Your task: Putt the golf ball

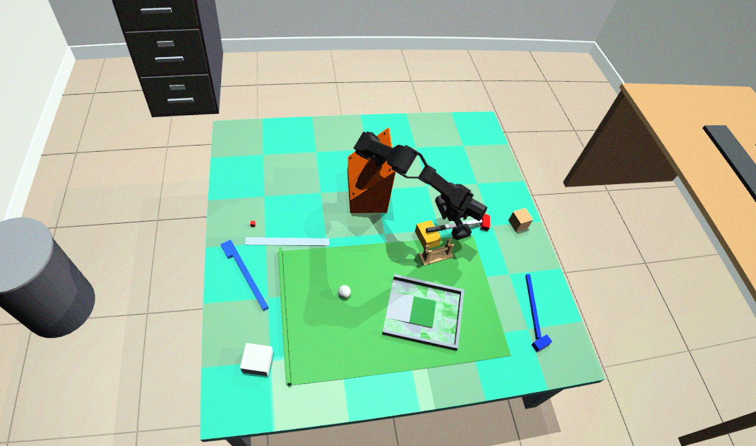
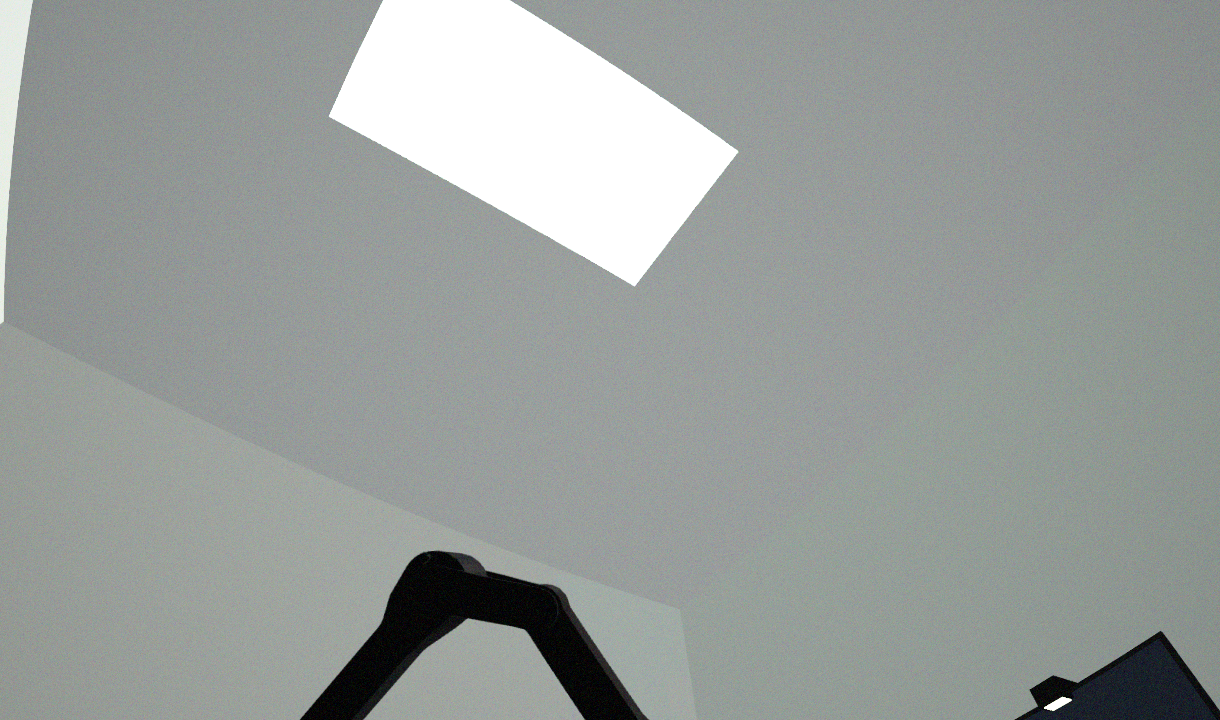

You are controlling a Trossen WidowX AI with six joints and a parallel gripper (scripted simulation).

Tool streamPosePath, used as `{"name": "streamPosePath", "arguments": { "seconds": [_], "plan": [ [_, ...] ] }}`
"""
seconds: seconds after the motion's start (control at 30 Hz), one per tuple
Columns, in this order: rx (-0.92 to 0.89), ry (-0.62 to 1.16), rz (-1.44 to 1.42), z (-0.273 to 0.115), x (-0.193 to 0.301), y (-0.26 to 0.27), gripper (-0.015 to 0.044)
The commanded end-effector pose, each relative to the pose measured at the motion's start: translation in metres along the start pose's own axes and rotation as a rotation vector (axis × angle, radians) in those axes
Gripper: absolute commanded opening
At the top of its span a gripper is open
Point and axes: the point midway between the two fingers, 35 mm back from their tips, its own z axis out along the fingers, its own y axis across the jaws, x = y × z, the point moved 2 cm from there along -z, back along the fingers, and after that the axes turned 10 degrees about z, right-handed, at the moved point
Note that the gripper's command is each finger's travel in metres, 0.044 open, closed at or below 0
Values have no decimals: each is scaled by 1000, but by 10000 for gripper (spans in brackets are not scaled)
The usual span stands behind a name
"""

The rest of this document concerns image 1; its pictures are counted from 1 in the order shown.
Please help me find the green putting mat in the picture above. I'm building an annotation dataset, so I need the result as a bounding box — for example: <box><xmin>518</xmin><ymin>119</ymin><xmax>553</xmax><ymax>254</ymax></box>
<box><xmin>282</xmin><ymin>235</ymin><xmax>511</xmax><ymax>385</ymax></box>

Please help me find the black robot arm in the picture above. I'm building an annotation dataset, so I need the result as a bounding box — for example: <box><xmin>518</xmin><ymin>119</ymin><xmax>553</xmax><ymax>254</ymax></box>
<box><xmin>353</xmin><ymin>131</ymin><xmax>488</xmax><ymax>221</ymax></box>

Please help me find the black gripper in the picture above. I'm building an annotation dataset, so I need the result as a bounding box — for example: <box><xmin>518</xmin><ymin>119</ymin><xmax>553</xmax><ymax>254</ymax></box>
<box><xmin>435</xmin><ymin>195</ymin><xmax>472</xmax><ymax>240</ymax></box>

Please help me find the white block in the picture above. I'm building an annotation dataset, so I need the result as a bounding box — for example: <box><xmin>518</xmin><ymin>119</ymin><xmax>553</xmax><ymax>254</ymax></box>
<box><xmin>240</xmin><ymin>343</ymin><xmax>273</xmax><ymax>376</ymax></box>

